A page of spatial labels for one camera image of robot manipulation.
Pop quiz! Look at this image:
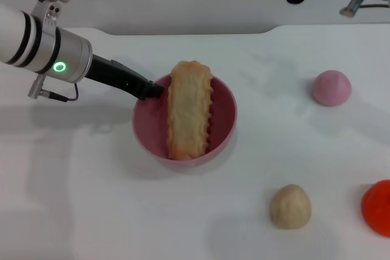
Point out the red round bun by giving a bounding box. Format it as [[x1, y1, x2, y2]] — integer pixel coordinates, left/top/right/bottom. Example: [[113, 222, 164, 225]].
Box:
[[361, 179, 390, 238]]

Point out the orange striped bread roll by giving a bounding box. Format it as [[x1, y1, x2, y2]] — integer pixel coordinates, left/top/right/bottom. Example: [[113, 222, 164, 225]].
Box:
[[166, 60, 214, 161]]

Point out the left arm cable with plug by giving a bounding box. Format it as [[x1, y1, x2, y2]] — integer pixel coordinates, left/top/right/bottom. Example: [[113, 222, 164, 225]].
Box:
[[27, 76, 80, 103]]

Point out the pink round bun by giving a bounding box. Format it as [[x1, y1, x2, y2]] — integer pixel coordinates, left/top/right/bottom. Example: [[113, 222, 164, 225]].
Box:
[[311, 69, 352, 108]]

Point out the right arm cable with plug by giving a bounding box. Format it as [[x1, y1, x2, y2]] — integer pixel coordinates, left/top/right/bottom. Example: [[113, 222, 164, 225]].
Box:
[[339, 0, 390, 17]]

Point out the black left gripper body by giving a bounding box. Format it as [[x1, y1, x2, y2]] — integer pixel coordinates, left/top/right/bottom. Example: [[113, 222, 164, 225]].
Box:
[[85, 54, 155, 100]]

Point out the arm cable with plug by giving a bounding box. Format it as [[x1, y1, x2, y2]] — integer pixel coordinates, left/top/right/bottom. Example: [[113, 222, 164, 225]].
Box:
[[339, 0, 390, 17], [27, 76, 80, 103]]

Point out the pink plastic bowl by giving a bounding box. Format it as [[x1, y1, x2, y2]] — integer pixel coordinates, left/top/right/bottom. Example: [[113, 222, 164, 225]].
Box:
[[131, 73, 238, 168]]

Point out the beige round bun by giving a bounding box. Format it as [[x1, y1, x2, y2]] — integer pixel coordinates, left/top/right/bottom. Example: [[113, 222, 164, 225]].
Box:
[[270, 184, 313, 231]]

